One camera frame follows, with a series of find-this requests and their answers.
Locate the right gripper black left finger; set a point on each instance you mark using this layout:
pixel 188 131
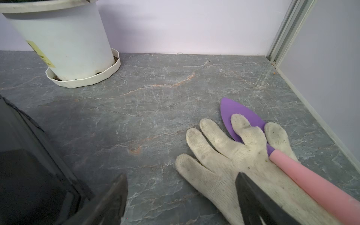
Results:
pixel 107 208

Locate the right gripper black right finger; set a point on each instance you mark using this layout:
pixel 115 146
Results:
pixel 257 208

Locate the black poker set case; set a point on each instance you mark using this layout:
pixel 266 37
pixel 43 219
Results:
pixel 37 187

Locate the white cotton work glove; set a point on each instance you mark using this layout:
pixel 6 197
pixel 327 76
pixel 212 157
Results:
pixel 218 159

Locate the purple pink garden trowel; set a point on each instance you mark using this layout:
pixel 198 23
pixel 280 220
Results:
pixel 337 202

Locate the white pot saucer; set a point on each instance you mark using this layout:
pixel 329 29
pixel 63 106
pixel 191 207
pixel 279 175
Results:
pixel 90 80

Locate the white plant pot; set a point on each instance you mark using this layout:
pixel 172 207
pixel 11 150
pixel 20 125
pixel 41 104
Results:
pixel 69 36

